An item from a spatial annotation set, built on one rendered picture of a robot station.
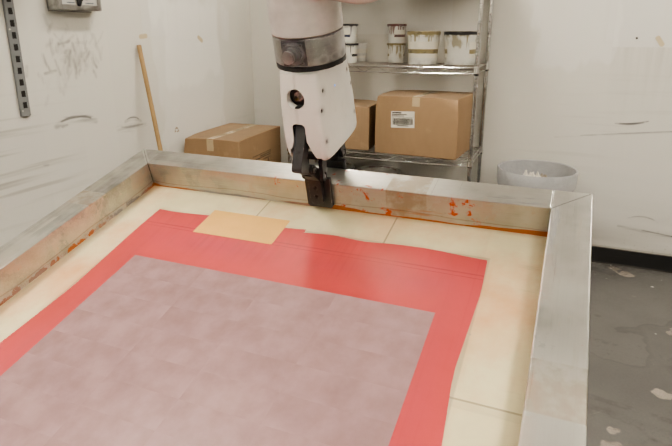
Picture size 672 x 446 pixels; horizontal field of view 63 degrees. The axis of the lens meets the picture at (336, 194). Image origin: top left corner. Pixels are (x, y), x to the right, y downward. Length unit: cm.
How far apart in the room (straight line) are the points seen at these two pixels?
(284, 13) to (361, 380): 34
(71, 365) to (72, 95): 255
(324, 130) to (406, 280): 18
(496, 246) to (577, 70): 316
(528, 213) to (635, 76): 316
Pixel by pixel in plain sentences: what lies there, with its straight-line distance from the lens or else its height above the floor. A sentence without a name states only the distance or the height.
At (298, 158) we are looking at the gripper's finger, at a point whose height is 131.
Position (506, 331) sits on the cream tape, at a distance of 50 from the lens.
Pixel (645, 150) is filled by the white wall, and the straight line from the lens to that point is 380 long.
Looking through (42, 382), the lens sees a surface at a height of 115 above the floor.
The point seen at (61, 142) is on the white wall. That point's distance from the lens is 300.
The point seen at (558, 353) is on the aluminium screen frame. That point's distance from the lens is 44.
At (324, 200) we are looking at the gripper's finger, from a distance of 64.
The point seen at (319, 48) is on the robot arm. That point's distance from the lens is 57.
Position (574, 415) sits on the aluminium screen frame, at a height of 120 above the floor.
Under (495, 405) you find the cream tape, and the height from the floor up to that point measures 117.
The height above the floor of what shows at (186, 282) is 119.
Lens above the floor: 143
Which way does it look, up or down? 16 degrees down
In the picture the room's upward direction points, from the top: straight up
